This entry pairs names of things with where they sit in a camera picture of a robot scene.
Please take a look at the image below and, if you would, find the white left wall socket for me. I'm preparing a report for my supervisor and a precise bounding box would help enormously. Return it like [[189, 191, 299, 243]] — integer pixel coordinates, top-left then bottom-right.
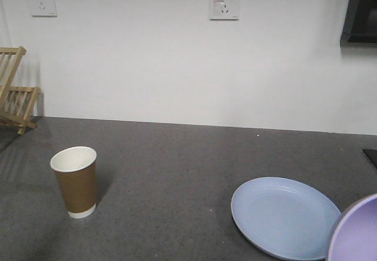
[[28, 0, 57, 17]]

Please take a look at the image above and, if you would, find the black range hood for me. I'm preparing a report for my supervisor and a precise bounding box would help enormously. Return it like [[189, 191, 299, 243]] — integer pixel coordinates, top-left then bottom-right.
[[340, 0, 376, 46]]

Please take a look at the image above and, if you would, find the purple plastic bowl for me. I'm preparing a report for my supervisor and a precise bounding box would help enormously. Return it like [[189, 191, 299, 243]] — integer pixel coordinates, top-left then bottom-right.
[[325, 194, 376, 261]]

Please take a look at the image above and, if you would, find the wooden dish rack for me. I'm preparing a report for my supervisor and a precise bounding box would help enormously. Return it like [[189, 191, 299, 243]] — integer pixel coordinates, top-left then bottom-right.
[[1, 46, 41, 135]]

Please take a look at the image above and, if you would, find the black glass gas stove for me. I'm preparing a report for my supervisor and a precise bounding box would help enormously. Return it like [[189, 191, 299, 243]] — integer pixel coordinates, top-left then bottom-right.
[[362, 148, 377, 169]]

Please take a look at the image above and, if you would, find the white right wall socket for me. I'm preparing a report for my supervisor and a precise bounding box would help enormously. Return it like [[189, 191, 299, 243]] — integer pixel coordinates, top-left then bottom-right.
[[209, 0, 241, 21]]

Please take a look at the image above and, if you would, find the brown paper cup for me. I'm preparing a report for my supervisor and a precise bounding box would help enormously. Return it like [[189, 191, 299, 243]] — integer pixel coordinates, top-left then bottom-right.
[[50, 146, 97, 219]]

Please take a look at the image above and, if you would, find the light blue plastic plate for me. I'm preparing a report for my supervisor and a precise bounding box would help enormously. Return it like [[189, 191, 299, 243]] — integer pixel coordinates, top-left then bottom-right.
[[231, 177, 340, 260]]

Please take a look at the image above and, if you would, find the white wall socket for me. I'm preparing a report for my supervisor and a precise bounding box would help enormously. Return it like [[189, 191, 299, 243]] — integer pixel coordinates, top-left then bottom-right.
[[209, 0, 241, 21], [28, 0, 57, 17]]

